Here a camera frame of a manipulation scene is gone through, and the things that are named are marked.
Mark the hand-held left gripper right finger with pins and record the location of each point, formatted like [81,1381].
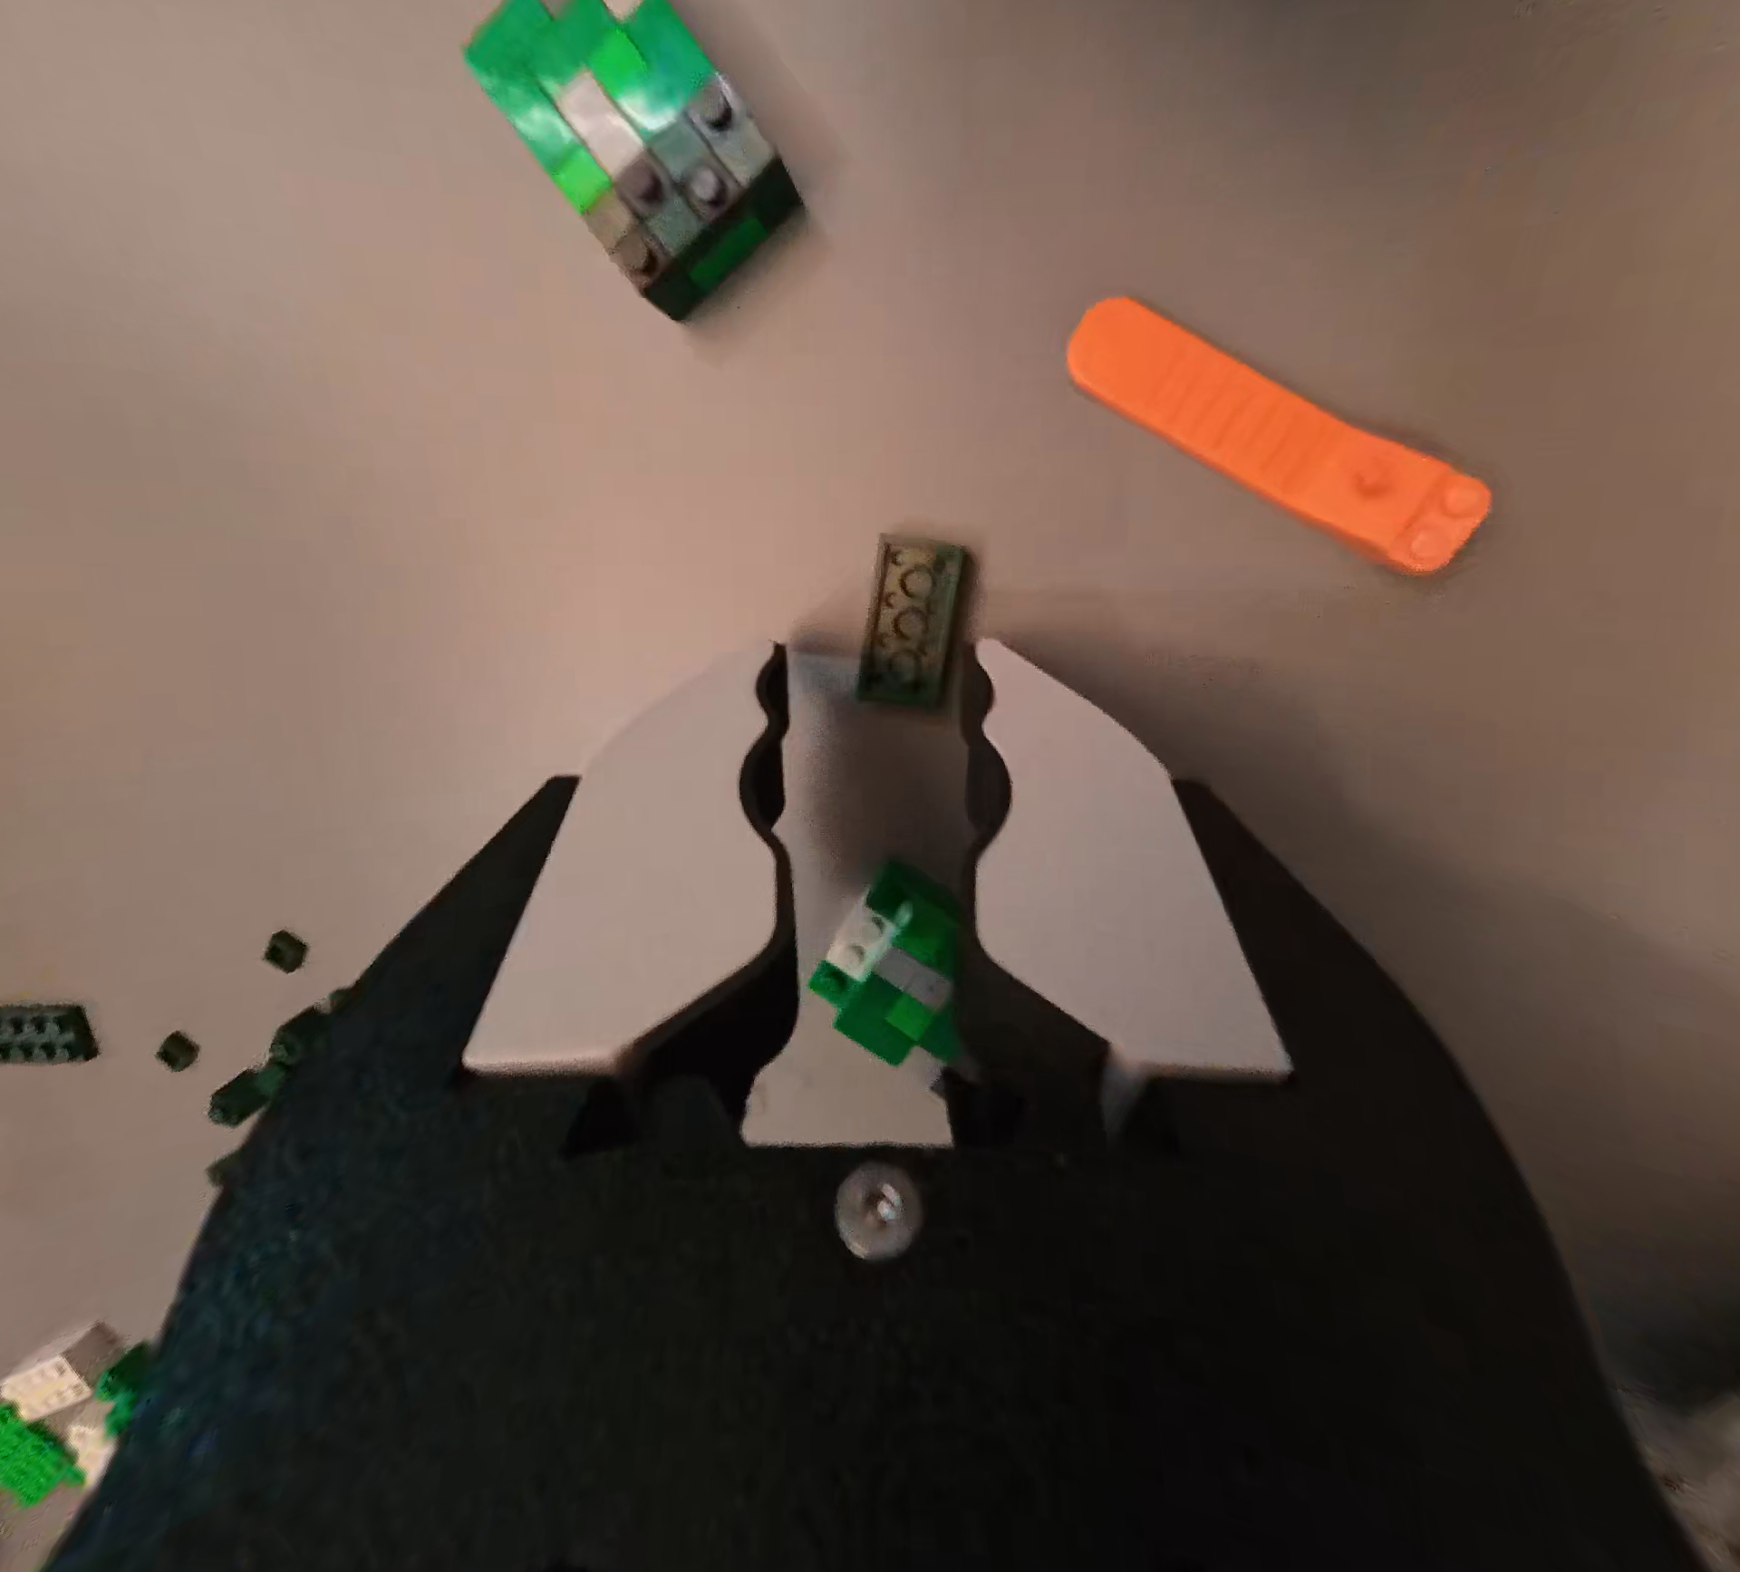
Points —
[1116,906]

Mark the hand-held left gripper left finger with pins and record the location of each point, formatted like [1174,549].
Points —
[653,893]

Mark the dark green lego plate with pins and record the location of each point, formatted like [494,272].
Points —
[914,622]

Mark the green and white lego build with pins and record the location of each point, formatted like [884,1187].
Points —
[884,988]

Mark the pile of dark green lego pieces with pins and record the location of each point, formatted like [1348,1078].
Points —
[48,1035]

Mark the green and grey lego block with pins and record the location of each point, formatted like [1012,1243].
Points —
[612,91]

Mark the orange brick separator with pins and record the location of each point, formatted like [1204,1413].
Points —
[1224,403]

